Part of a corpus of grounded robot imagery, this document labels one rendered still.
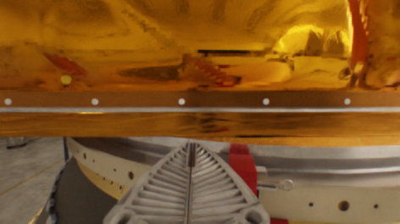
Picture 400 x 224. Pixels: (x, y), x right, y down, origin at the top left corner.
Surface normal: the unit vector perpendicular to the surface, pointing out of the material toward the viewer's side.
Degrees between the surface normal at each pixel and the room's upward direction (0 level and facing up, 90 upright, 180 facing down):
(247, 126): 90
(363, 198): 90
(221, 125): 90
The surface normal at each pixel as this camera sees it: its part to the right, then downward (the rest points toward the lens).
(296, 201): -0.11, 0.08
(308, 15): 0.18, 0.08
